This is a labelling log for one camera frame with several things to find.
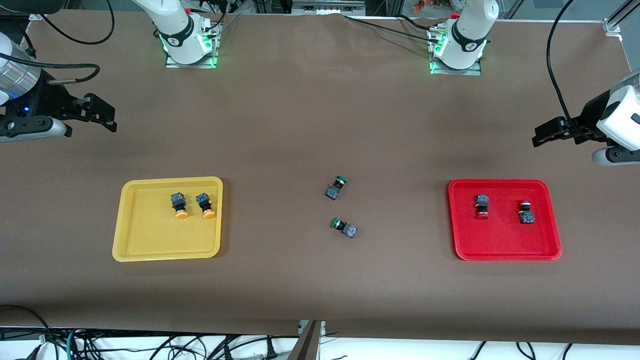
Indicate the brown wooden beam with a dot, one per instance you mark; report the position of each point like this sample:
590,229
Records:
305,347

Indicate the aluminium frame bar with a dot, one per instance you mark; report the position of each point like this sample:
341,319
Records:
327,6

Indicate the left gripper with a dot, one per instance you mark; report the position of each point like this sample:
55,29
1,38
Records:
589,119

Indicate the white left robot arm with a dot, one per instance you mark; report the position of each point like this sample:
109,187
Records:
470,30

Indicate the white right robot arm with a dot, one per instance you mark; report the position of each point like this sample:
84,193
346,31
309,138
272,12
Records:
175,30

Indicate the red plastic tray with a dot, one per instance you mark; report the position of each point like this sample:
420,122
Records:
505,240

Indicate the black plug under table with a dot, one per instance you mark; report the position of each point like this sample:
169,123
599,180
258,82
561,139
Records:
270,350

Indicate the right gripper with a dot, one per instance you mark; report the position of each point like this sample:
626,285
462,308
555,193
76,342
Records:
48,98

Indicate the red push button switch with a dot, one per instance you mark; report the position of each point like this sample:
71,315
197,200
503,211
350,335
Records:
481,201
526,216

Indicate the small metal bracket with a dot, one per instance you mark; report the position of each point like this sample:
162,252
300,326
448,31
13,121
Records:
322,327

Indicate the green push button switch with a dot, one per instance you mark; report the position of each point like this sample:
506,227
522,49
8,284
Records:
350,230
332,192

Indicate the brown table cover sheet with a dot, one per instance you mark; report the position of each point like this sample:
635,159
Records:
320,125

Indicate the yellow plastic tray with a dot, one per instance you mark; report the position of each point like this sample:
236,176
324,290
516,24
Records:
150,235

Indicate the yellow push button switch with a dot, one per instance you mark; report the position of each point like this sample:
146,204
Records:
181,214
208,214

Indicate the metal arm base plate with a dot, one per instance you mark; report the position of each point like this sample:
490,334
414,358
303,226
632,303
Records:
467,71
190,65

